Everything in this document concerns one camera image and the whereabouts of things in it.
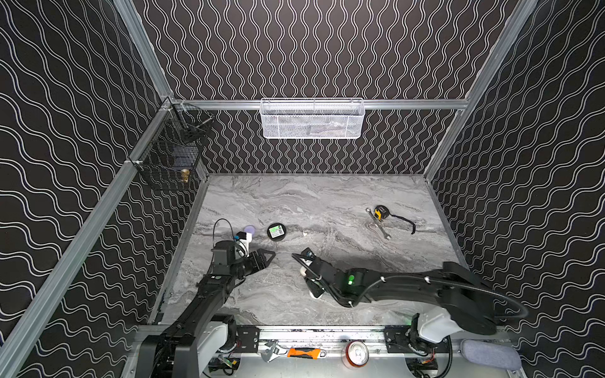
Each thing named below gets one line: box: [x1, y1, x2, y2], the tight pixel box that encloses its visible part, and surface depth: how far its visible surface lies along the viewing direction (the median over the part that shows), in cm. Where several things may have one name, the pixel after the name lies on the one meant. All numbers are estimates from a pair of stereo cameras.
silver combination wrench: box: [365, 207, 392, 241], surface depth 105 cm
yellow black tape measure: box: [373, 204, 416, 235], surface depth 105 cm
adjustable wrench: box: [260, 340, 281, 364], surface depth 73 cm
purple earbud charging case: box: [243, 224, 257, 237], surface depth 102 cm
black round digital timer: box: [266, 222, 287, 242], surface depth 100 cm
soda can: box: [341, 340, 370, 369], surface depth 65 cm
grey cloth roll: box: [460, 339, 523, 371], surface depth 71 cm
